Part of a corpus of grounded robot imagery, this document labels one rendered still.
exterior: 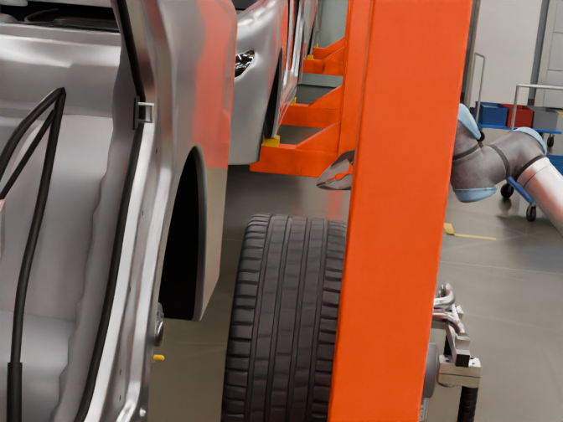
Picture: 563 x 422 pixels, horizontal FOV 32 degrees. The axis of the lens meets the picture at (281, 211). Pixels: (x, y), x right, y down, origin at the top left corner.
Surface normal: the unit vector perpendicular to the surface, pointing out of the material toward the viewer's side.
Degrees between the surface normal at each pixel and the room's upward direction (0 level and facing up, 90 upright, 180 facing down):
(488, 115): 90
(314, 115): 90
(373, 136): 90
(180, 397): 0
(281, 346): 65
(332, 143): 90
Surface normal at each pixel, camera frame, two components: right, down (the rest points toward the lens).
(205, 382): 0.08, -0.97
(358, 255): -0.07, 0.23
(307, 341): -0.02, -0.25
